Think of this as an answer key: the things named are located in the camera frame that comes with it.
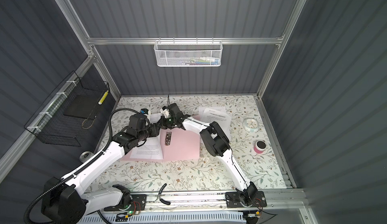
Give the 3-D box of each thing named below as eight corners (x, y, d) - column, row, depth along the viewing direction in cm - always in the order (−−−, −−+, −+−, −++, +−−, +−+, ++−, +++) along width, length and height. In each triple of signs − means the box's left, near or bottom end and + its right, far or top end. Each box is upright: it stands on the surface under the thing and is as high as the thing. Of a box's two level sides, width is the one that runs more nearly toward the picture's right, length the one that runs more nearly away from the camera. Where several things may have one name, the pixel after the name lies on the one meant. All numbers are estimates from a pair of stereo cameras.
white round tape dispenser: (244, 131, 101) (245, 129, 99) (242, 120, 107) (242, 117, 105) (259, 131, 101) (260, 129, 99) (255, 120, 107) (256, 117, 105)
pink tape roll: (254, 153, 92) (257, 149, 87) (252, 144, 95) (255, 140, 91) (264, 153, 92) (267, 149, 87) (261, 144, 95) (264, 140, 91)
